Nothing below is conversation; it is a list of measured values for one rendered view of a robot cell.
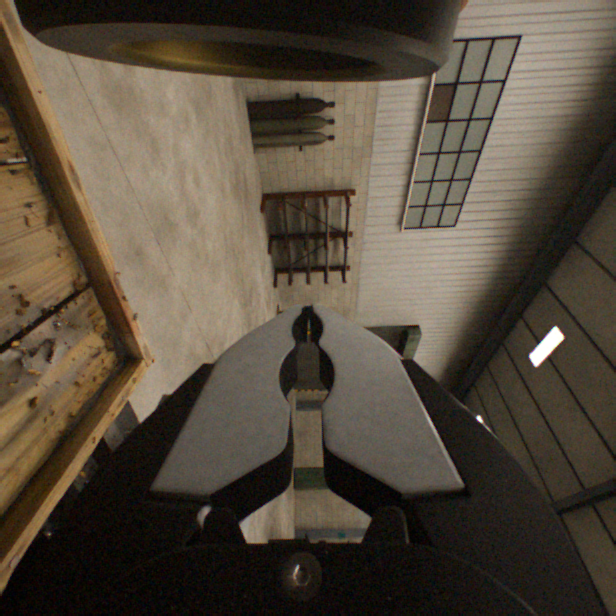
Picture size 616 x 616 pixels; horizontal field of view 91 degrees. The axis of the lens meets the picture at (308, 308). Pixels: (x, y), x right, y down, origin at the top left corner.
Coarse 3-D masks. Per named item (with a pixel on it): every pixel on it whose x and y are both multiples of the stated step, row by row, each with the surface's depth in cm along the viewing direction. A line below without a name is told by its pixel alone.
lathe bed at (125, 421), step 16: (0, 160) 21; (128, 400) 35; (128, 416) 35; (112, 432) 32; (128, 432) 35; (96, 448) 31; (112, 448) 32; (96, 464) 33; (80, 480) 30; (64, 496) 27; (64, 512) 27; (48, 528) 27; (32, 544) 27; (32, 560) 29; (16, 576) 35; (16, 592) 34; (0, 608) 32; (16, 608) 34
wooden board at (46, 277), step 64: (0, 0) 18; (0, 64) 19; (0, 128) 20; (0, 192) 19; (64, 192) 23; (0, 256) 19; (64, 256) 24; (0, 320) 19; (128, 320) 29; (0, 384) 19; (64, 384) 24; (128, 384) 29; (0, 448) 19; (64, 448) 23; (0, 512) 19; (0, 576) 17
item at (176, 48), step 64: (64, 0) 3; (128, 0) 3; (192, 0) 3; (256, 0) 3; (320, 0) 3; (384, 0) 3; (448, 0) 4; (128, 64) 7; (192, 64) 8; (256, 64) 8; (320, 64) 8; (384, 64) 5
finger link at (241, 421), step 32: (288, 320) 11; (224, 352) 10; (256, 352) 10; (288, 352) 10; (224, 384) 8; (256, 384) 8; (288, 384) 10; (192, 416) 8; (224, 416) 8; (256, 416) 8; (288, 416) 8; (192, 448) 7; (224, 448) 7; (256, 448) 7; (288, 448) 7; (160, 480) 6; (192, 480) 6; (224, 480) 6; (256, 480) 7; (288, 480) 7
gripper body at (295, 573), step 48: (240, 528) 5; (384, 528) 5; (144, 576) 5; (192, 576) 5; (240, 576) 5; (288, 576) 5; (336, 576) 4; (384, 576) 4; (432, 576) 4; (480, 576) 4
